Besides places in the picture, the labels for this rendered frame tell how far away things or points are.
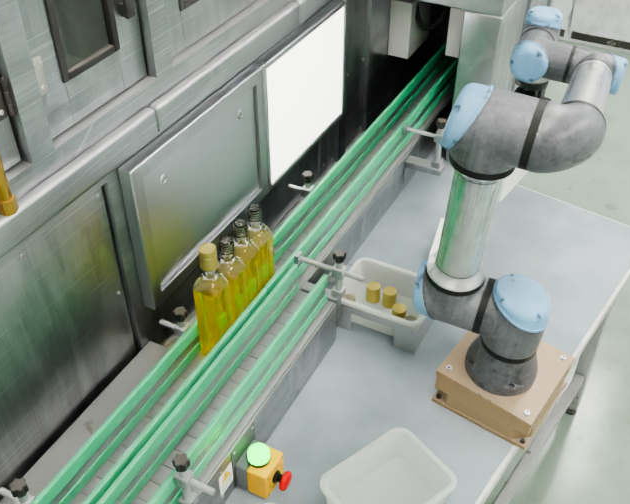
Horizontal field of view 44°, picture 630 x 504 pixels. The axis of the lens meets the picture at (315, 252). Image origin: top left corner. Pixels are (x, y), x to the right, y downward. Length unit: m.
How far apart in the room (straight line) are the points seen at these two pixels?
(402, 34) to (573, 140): 1.30
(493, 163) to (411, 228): 0.92
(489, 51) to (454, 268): 0.94
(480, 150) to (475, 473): 0.69
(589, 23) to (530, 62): 3.56
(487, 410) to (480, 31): 1.08
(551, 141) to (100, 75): 0.74
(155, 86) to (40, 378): 0.57
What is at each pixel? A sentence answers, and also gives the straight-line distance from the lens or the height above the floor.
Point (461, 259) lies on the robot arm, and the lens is 1.47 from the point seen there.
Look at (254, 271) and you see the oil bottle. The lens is 1.63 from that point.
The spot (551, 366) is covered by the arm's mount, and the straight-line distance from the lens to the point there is 1.76.
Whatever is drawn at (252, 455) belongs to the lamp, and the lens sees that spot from 1.53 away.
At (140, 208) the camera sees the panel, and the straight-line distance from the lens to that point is 1.48.
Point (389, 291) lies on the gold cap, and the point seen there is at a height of 0.81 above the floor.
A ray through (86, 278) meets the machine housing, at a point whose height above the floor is 1.14.
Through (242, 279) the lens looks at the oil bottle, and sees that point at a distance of 1.58.
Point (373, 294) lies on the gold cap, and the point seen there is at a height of 0.80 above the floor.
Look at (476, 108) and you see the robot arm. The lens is 1.28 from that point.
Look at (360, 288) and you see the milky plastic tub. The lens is 1.97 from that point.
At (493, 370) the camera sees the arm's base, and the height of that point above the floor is 0.90.
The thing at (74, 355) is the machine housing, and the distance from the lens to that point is 1.55.
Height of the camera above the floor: 2.09
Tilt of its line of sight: 40 degrees down
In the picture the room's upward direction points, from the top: straight up
